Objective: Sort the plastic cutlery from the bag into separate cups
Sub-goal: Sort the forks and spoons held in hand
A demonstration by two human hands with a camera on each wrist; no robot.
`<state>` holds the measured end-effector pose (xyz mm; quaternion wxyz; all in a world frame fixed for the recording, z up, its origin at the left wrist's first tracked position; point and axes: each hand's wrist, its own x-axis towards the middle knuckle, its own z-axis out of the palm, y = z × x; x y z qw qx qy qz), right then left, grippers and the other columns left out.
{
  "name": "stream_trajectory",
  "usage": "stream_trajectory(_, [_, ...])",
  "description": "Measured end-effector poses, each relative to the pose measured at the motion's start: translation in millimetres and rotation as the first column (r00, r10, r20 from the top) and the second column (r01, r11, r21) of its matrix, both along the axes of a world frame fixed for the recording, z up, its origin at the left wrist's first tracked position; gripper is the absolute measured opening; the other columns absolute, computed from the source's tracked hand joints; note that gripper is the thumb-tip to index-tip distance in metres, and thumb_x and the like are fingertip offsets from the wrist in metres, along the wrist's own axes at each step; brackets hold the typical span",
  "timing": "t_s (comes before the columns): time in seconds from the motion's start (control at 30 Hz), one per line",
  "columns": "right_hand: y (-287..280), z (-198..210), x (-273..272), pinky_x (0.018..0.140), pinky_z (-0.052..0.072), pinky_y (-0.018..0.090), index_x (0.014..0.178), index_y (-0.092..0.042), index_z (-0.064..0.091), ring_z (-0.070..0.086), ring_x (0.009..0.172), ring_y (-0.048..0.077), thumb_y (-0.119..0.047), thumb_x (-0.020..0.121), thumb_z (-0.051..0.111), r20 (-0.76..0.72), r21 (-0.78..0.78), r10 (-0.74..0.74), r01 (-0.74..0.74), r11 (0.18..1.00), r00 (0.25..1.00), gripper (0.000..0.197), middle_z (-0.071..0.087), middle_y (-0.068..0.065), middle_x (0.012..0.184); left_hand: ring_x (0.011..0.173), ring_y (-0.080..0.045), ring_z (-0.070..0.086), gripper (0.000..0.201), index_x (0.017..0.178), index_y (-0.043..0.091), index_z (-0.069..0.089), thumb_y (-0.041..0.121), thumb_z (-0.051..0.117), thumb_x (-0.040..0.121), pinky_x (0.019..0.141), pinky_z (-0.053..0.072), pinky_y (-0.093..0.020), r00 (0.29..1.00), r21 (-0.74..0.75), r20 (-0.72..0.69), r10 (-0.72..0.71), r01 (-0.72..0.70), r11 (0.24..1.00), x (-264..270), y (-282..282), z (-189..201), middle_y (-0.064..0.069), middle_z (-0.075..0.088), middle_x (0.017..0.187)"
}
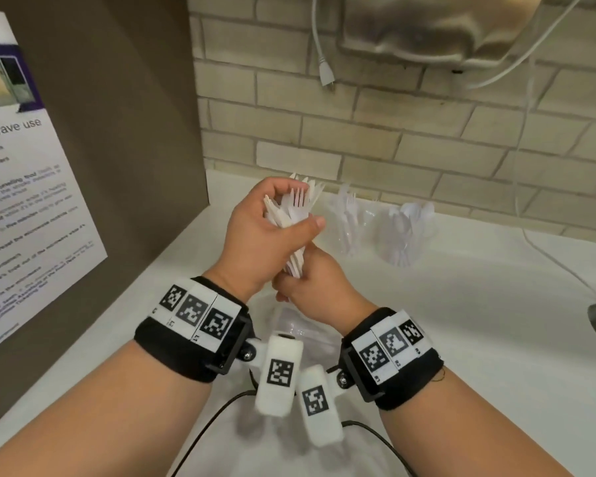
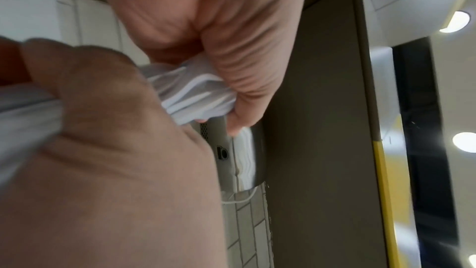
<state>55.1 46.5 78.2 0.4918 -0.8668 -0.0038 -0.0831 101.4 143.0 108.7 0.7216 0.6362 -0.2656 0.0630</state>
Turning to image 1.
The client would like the black camera cable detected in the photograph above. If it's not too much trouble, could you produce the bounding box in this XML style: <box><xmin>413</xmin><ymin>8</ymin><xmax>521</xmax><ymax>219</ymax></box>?
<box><xmin>339</xmin><ymin>419</ymin><xmax>419</xmax><ymax>477</ymax></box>
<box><xmin>170</xmin><ymin>389</ymin><xmax>260</xmax><ymax>477</ymax></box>

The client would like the black wristband with marker tags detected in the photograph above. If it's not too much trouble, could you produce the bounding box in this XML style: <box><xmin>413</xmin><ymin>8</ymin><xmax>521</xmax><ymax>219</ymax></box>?
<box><xmin>133</xmin><ymin>276</ymin><xmax>255</xmax><ymax>385</ymax></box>
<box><xmin>338</xmin><ymin>307</ymin><xmax>446</xmax><ymax>413</ymax></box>

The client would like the person's left hand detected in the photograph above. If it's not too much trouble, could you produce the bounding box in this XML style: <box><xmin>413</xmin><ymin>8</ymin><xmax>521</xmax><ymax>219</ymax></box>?
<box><xmin>203</xmin><ymin>177</ymin><xmax>327</xmax><ymax>303</ymax></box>

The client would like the white paper notice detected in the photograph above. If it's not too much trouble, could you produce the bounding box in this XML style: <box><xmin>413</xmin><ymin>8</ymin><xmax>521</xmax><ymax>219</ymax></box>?
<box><xmin>0</xmin><ymin>8</ymin><xmax>110</xmax><ymax>362</ymax></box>

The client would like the brown partition panel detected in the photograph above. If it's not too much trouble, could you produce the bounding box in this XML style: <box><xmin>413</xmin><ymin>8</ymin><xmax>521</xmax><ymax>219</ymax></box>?
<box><xmin>0</xmin><ymin>0</ymin><xmax>213</xmax><ymax>439</ymax></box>

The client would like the clear plastic bag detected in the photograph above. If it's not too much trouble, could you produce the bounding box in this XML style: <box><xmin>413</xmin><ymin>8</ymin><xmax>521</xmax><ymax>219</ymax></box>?
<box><xmin>267</xmin><ymin>304</ymin><xmax>352</xmax><ymax>388</ymax></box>

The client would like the white power cord with plug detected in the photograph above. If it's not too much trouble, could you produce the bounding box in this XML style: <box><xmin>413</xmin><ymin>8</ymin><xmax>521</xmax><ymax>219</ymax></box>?
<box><xmin>309</xmin><ymin>0</ymin><xmax>336</xmax><ymax>91</ymax></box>

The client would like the steel wall dispenser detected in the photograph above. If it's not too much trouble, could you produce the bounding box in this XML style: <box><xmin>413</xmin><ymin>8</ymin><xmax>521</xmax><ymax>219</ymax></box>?
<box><xmin>339</xmin><ymin>0</ymin><xmax>546</xmax><ymax>71</ymax></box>

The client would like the clear plastic cup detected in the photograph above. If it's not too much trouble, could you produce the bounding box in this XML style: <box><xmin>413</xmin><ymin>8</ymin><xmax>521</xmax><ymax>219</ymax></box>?
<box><xmin>327</xmin><ymin>199</ymin><xmax>379</xmax><ymax>259</ymax></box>
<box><xmin>375</xmin><ymin>207</ymin><xmax>439</xmax><ymax>270</ymax></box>

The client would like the person's right forearm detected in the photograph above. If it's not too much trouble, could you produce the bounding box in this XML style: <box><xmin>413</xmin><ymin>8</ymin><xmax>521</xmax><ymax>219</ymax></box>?
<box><xmin>376</xmin><ymin>364</ymin><xmax>596</xmax><ymax>477</ymax></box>

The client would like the thick white dispenser cord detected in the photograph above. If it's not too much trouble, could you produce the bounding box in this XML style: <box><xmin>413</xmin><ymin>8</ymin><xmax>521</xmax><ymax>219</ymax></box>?
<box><xmin>450</xmin><ymin>0</ymin><xmax>588</xmax><ymax>91</ymax></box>

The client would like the person's left forearm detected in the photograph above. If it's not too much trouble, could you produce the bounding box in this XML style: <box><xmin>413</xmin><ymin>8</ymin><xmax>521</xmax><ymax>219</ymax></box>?
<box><xmin>0</xmin><ymin>339</ymin><xmax>215</xmax><ymax>477</ymax></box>

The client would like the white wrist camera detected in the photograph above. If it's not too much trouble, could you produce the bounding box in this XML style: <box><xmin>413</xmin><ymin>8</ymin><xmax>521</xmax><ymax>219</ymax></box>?
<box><xmin>297</xmin><ymin>364</ymin><xmax>345</xmax><ymax>449</ymax></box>
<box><xmin>254</xmin><ymin>331</ymin><xmax>305</xmax><ymax>419</ymax></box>

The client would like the person's right hand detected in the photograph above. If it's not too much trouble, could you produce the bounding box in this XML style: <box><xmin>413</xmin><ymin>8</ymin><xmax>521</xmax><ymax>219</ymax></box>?
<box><xmin>272</xmin><ymin>242</ymin><xmax>378</xmax><ymax>331</ymax></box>

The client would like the bundle of mixed white cutlery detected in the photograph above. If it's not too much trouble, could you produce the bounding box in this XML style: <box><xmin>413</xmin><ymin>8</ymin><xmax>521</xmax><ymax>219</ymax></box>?
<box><xmin>262</xmin><ymin>181</ymin><xmax>315</xmax><ymax>282</ymax></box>

